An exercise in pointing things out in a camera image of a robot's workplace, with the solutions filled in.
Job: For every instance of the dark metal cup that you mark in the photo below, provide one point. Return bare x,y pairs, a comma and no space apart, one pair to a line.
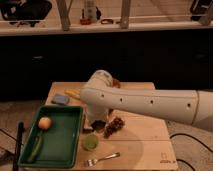
98,126

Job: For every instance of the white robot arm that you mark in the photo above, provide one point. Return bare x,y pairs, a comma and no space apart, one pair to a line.
190,107

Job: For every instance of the green plastic tray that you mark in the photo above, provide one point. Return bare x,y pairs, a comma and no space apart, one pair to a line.
60,141

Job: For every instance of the orange bowl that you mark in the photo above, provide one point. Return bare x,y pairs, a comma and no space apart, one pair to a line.
116,83

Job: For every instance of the dark red bowl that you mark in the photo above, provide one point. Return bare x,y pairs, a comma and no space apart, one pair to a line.
110,112

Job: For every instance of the yellow banana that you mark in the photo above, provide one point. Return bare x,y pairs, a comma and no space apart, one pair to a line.
73,93

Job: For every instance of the bunch of dark grapes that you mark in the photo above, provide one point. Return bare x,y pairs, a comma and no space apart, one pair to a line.
114,126

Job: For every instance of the wooden block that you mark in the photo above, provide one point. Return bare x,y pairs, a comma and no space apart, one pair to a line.
86,125

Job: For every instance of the blue sponge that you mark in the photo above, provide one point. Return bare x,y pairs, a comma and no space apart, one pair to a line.
60,99

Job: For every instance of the green plastic cup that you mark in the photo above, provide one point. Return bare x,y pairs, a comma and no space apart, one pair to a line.
90,142

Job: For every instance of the wooden folding table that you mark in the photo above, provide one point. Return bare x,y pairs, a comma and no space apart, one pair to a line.
143,144

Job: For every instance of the red round object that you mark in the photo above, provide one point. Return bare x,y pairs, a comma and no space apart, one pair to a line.
84,21

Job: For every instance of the orange fruit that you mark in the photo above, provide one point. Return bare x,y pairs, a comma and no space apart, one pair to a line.
44,123

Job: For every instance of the silver fork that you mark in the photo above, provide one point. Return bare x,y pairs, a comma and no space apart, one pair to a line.
92,162

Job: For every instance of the white bottle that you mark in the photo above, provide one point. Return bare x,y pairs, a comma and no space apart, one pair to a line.
90,10

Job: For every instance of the green cucumber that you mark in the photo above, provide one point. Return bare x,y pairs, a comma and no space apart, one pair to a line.
36,149

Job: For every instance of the black pole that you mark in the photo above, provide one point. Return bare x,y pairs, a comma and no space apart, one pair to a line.
18,145

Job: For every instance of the black office chair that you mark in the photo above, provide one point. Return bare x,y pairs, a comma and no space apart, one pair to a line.
29,12

